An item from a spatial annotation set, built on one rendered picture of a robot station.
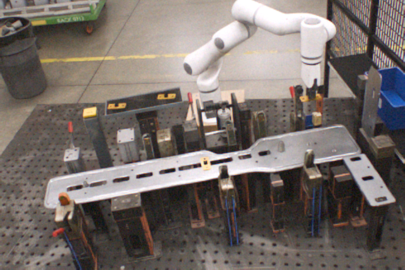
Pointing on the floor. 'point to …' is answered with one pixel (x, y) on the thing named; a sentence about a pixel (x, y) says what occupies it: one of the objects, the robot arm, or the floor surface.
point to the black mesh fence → (365, 17)
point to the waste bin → (21, 58)
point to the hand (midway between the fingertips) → (311, 92)
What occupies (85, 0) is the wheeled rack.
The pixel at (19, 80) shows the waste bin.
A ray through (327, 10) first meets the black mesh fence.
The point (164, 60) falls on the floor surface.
